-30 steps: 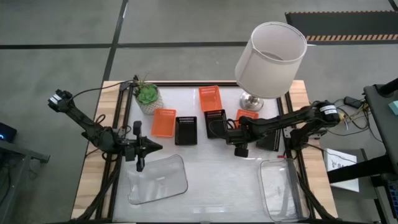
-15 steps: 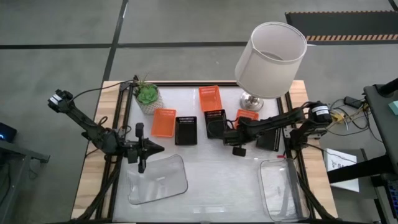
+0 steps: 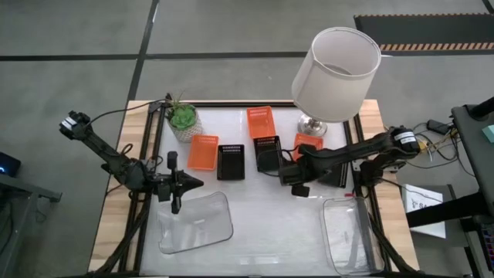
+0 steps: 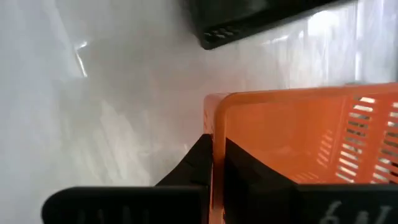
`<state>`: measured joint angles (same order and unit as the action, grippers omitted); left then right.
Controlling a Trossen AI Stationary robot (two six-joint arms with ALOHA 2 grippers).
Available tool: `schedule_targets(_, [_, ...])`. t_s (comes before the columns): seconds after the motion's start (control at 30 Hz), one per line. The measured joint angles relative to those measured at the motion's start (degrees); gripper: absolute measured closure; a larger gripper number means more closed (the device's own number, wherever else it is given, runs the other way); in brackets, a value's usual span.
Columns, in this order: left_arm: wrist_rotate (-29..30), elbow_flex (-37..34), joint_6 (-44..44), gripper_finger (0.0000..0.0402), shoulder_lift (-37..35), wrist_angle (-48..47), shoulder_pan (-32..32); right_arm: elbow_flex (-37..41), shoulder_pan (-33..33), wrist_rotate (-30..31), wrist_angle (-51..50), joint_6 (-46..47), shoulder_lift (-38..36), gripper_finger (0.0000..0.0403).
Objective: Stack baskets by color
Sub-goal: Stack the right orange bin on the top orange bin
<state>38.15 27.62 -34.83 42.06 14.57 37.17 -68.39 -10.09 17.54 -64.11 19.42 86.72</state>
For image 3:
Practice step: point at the silver lamp with white shade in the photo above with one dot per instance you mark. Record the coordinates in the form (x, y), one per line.
(332, 89)

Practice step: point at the orange plastic basket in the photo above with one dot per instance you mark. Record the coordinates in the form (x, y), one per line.
(310, 140)
(203, 152)
(261, 123)

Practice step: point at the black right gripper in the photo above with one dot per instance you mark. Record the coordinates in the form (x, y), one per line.
(293, 175)

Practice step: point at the black plastic basket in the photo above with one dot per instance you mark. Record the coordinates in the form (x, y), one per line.
(231, 164)
(337, 179)
(268, 160)

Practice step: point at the black device with blue light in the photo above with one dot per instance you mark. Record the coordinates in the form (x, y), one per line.
(9, 164)

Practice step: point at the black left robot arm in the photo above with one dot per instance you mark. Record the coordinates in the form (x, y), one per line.
(100, 148)

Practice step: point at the black power adapter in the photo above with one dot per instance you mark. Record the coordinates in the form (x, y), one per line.
(438, 126)

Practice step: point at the teal box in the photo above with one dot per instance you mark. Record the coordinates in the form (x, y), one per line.
(489, 134)

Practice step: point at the clear plastic storage bin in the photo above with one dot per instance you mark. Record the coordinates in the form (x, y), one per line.
(200, 224)
(343, 235)

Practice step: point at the black hazard-striped floor mat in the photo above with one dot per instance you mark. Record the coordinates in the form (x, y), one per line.
(424, 31)

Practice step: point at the colourful keyboard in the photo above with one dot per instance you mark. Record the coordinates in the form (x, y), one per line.
(488, 243)

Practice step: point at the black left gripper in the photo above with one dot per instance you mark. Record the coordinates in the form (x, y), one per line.
(175, 183)

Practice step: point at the black aluminium table frame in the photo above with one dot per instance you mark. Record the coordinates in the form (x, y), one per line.
(239, 104)

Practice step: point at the grey metal stand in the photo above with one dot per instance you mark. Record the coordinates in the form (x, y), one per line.
(23, 185)

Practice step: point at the black side desk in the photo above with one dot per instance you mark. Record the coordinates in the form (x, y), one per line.
(474, 154)

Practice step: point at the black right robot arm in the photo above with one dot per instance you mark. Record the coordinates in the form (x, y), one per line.
(347, 152)

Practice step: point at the succulent in patterned pot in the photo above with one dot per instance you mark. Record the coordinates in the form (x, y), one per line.
(183, 117)

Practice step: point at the white printed paper sign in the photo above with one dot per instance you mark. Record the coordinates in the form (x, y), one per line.
(422, 216)

